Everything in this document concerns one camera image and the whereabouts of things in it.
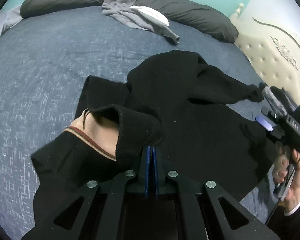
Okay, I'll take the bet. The light grey bed sheet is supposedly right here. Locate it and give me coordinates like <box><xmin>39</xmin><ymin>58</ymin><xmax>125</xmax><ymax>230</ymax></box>
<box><xmin>0</xmin><ymin>5</ymin><xmax>23</xmax><ymax>38</ymax></box>

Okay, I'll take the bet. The blue patterned bed cover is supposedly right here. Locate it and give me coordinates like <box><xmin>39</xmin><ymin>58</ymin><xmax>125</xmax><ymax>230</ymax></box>
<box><xmin>0</xmin><ymin>5</ymin><xmax>286</xmax><ymax>240</ymax></box>

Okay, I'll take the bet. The white rolled garment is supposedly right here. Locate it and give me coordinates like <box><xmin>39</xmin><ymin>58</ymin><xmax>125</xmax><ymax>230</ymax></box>
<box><xmin>129</xmin><ymin>5</ymin><xmax>180</xmax><ymax>45</ymax></box>

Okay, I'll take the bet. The cream tufted headboard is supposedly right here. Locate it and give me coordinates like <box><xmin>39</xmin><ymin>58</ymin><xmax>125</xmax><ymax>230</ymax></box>
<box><xmin>230</xmin><ymin>3</ymin><xmax>300</xmax><ymax>103</ymax></box>

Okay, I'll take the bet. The dark grey long pillow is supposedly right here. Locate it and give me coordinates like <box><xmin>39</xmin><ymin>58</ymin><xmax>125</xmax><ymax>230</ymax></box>
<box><xmin>20</xmin><ymin>0</ymin><xmax>239</xmax><ymax>43</ymax></box>

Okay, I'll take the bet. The grey crumpled garment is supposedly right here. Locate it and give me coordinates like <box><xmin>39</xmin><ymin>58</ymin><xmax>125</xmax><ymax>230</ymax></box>
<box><xmin>102</xmin><ymin>0</ymin><xmax>155</xmax><ymax>33</ymax></box>

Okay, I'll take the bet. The black sweater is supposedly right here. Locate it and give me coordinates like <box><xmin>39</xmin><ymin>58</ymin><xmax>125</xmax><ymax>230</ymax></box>
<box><xmin>25</xmin><ymin>50</ymin><xmax>277</xmax><ymax>239</ymax></box>

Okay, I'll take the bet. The person's left hand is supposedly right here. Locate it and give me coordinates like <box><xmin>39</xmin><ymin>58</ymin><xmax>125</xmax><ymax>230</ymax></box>
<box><xmin>65</xmin><ymin>109</ymin><xmax>119</xmax><ymax>161</ymax></box>

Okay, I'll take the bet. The person's right hand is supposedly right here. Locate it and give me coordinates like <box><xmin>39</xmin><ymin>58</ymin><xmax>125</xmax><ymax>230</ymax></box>
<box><xmin>273</xmin><ymin>142</ymin><xmax>300</xmax><ymax>216</ymax></box>

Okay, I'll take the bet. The dark suit sleeve forearm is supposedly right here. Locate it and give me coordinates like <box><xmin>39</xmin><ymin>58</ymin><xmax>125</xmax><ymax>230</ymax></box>
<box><xmin>267</xmin><ymin>204</ymin><xmax>300</xmax><ymax>240</ymax></box>

